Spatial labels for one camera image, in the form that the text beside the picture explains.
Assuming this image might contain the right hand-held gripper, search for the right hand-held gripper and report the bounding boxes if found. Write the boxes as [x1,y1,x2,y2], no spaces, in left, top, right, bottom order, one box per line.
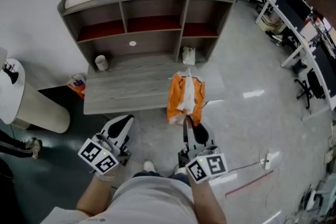
[178,114,228,182]

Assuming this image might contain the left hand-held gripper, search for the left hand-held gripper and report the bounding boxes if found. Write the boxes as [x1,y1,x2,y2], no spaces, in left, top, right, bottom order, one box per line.
[78,114,135,175]

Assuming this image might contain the orange pack of tissues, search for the orange pack of tissues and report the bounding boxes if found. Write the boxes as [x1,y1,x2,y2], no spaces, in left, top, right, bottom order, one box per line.
[166,67,206,125]

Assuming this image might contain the grey wooden shelf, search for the grey wooden shelf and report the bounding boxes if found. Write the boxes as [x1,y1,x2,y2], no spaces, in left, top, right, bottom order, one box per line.
[57,0,238,72]

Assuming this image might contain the person's right forearm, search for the person's right forearm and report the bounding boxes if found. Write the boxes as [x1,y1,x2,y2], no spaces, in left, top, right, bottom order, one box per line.
[188,177,228,224]

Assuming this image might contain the person's left forearm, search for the person's left forearm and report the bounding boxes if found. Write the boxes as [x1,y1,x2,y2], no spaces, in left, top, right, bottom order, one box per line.
[76,172,119,217]

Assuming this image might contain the grey wooden low cabinet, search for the grey wooden low cabinet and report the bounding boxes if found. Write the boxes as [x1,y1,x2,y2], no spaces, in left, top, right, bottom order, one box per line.
[83,54,228,115]

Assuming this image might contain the person's white left shoe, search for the person's white left shoe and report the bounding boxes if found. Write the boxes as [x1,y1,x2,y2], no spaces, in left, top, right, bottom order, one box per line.
[143,160,156,173]

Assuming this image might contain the person's dark trousers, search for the person's dark trousers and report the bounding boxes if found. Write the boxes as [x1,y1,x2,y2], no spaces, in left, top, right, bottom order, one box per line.
[133,170,191,187]

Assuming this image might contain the orange bag with white print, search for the orange bag with white print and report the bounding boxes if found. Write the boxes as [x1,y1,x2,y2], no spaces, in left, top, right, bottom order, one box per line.
[66,73,87,100]

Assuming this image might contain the white round cup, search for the white round cup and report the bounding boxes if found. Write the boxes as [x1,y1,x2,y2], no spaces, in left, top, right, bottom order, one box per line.
[94,55,109,72]

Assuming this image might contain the person's white shirt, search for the person's white shirt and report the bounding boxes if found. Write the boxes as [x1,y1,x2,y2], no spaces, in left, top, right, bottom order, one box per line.
[40,175,201,224]

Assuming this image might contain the white round table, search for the white round table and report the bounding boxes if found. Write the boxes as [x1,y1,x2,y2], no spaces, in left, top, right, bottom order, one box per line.
[0,58,71,134]

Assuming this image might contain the black stand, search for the black stand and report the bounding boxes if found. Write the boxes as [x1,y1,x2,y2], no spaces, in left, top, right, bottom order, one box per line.
[2,61,19,85]

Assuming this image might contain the black office chair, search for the black office chair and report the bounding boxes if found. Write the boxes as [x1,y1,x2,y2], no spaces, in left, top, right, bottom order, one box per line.
[271,25,300,48]
[293,69,327,110]

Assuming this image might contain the cardboard box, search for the cardboard box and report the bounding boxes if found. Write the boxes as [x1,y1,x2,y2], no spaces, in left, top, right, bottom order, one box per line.
[258,14,284,33]

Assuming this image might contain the long white desk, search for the long white desk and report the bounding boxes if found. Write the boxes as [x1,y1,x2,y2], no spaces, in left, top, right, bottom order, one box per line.
[237,0,336,111]

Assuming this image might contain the black desk divider panel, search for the black desk divider panel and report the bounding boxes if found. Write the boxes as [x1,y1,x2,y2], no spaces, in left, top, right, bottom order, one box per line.
[274,0,307,33]
[311,45,336,98]

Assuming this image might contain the black computer monitor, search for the black computer monitor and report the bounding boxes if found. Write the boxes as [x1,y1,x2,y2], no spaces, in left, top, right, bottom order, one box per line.
[285,0,312,22]

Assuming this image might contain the grey floor cable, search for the grey floor cable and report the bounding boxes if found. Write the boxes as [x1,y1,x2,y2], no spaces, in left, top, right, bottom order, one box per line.
[226,161,266,173]

